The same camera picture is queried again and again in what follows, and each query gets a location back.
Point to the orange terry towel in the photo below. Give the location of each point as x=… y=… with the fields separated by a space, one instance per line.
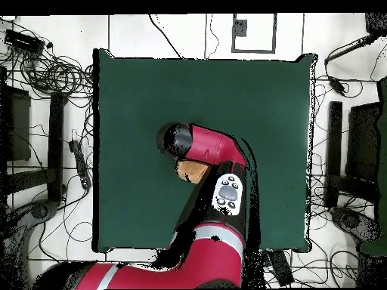
x=193 y=172

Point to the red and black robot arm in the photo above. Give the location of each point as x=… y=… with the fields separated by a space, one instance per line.
x=211 y=145

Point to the dark flat panel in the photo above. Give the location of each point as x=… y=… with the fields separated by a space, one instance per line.
x=19 y=127
x=362 y=142

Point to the dark green table cloth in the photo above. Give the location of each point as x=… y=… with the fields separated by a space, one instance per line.
x=196 y=90

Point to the black power strip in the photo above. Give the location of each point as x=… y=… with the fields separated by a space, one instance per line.
x=80 y=163
x=279 y=269

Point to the black stand bar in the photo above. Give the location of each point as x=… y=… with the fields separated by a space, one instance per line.
x=335 y=151
x=56 y=145

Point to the dark grey square plate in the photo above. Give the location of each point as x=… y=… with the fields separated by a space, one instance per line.
x=239 y=27

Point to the black power adapter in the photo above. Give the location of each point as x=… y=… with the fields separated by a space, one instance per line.
x=337 y=85

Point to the black pole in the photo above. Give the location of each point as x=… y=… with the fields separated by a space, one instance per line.
x=347 y=49

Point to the black hub box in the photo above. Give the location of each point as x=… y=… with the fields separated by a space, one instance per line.
x=24 y=42

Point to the black speckled box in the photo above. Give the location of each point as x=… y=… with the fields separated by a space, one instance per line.
x=376 y=22

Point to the grey square floor frame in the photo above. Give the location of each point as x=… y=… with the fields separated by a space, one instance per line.
x=254 y=51

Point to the grey pedestal leg with caster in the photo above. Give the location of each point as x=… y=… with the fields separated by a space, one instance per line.
x=39 y=211
x=352 y=222

